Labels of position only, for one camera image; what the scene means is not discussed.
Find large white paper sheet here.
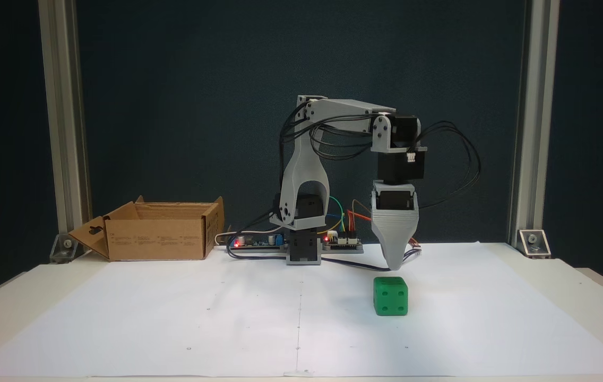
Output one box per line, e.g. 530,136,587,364
0,241,603,379

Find grey fixed wedge gripper finger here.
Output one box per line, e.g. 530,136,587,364
371,212,420,272

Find green jumper wire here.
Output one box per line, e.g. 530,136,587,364
328,195,347,235

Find metal corner bracket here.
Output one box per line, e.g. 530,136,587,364
517,229,552,259
49,232,93,264

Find black cable with white plug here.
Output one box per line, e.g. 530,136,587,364
226,241,422,273

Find open cardboard box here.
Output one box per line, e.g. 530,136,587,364
68,195,225,262

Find green die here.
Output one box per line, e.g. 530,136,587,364
373,276,409,317

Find circuit board with blue parts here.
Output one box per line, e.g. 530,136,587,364
226,231,287,254

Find black elbow motor cable loop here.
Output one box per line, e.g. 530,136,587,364
278,100,377,184

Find black wrist motor cable loop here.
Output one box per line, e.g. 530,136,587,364
413,120,482,209

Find circuit board with jumper pins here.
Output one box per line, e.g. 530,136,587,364
322,229,364,254

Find orange red wire bundle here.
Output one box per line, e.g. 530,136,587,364
348,210,422,251

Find aluminium frame post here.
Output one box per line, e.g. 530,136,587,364
39,0,93,235
508,0,560,248

